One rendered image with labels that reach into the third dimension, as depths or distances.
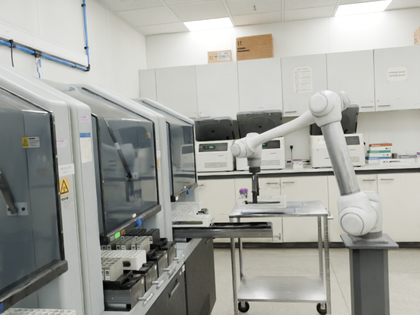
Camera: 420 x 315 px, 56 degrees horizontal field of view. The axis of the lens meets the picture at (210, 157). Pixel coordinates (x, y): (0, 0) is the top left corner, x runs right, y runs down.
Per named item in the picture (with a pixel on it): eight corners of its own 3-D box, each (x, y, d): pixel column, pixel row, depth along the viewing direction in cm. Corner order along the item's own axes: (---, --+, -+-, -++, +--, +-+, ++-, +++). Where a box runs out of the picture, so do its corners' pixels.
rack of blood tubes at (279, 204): (237, 208, 249) (237, 198, 249) (240, 205, 259) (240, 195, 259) (285, 207, 242) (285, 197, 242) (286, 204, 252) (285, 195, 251)
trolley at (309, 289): (230, 342, 251) (223, 215, 247) (237, 310, 296) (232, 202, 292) (339, 347, 239) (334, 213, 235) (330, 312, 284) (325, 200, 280)
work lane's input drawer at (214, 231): (150, 242, 223) (149, 226, 223) (158, 235, 237) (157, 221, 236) (280, 242, 210) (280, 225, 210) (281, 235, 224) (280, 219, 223)
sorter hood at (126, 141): (-24, 245, 144) (-39, 70, 140) (65, 212, 203) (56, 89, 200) (108, 245, 134) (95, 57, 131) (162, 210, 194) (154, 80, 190)
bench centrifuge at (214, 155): (185, 173, 462) (182, 118, 458) (198, 168, 522) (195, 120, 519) (232, 172, 450) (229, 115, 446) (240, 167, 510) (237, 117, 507)
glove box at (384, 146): (370, 150, 461) (370, 142, 460) (369, 150, 473) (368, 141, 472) (393, 149, 456) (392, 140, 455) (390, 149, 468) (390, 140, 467)
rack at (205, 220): (157, 229, 224) (156, 219, 224) (162, 225, 234) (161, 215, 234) (208, 229, 219) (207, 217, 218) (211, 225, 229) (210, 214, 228)
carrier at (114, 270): (118, 272, 149) (117, 257, 148) (123, 272, 148) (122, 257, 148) (105, 284, 137) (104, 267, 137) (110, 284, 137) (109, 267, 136)
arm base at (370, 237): (379, 233, 229) (379, 224, 229) (389, 244, 208) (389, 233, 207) (346, 233, 233) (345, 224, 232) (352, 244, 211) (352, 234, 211)
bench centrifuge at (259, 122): (236, 171, 450) (233, 110, 446) (241, 167, 511) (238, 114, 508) (285, 169, 440) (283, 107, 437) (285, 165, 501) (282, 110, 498)
